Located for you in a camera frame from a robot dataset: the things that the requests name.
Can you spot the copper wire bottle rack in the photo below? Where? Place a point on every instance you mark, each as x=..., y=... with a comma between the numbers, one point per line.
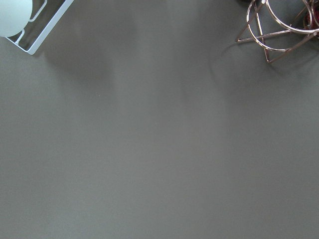
x=280, y=26

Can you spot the pale green cup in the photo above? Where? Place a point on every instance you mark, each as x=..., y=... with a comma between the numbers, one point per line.
x=14, y=16

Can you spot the white wire cup rack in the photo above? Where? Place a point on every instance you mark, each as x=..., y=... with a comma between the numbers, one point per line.
x=44, y=16

